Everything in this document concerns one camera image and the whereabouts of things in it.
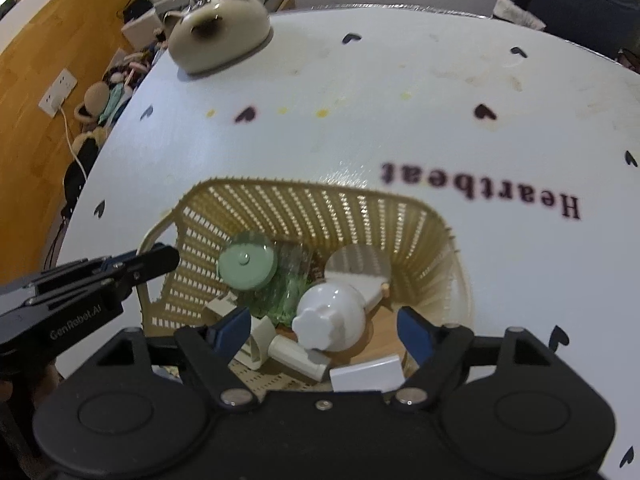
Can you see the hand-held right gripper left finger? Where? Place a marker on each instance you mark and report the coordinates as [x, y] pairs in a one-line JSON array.
[[232, 327]]

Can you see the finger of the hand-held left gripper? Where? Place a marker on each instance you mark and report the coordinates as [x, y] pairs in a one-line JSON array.
[[155, 260], [107, 286]]

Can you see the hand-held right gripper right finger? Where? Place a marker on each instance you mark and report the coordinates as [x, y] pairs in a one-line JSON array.
[[414, 334]]

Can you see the white plastic clip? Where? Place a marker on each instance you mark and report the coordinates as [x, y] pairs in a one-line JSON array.
[[257, 342]]

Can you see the small white box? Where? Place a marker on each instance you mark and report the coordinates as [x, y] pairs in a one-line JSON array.
[[367, 372]]

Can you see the green glass jar with lid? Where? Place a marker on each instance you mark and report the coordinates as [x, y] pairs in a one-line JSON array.
[[287, 285]]

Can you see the white plastic tube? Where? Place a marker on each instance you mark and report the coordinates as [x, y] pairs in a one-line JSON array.
[[300, 355]]

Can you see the yellow plastic basket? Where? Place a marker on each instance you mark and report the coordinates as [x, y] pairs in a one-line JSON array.
[[310, 210]]

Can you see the black cloth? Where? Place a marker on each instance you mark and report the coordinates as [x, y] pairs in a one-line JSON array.
[[80, 167]]

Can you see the teal face mask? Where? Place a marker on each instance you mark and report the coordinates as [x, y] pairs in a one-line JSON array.
[[114, 100]]

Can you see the beige plush toy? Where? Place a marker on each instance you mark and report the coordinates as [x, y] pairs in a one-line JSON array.
[[94, 102]]

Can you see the white storage box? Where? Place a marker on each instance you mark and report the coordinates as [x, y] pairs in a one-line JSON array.
[[142, 27]]

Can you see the cat-shaped ceramic pot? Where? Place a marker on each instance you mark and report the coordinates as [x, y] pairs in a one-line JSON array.
[[220, 27]]

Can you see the white cloth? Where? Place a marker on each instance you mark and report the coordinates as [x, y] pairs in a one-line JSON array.
[[517, 10]]

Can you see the dark blue chair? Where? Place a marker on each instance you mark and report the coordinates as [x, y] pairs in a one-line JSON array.
[[570, 0]]

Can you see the wall socket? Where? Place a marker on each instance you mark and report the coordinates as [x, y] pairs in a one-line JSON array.
[[58, 92]]

